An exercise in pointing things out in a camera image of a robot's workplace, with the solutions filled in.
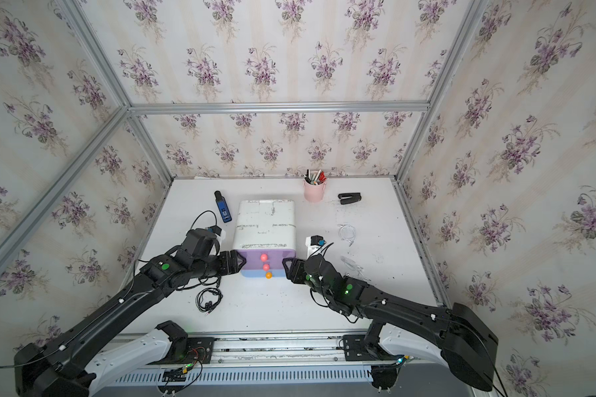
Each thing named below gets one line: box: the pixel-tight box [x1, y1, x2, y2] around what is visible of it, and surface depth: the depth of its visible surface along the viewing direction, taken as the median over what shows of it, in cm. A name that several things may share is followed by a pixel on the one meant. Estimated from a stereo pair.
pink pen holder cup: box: [302, 168, 327, 203], surface depth 109 cm
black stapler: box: [337, 191, 362, 206], surface depth 113 cm
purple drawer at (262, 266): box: [240, 263, 286, 270], surface depth 80 cm
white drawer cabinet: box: [232, 199, 298, 251], surface depth 78 cm
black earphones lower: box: [195, 287, 224, 316], surface depth 85 cm
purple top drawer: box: [236, 248, 297, 263], surface depth 75 cm
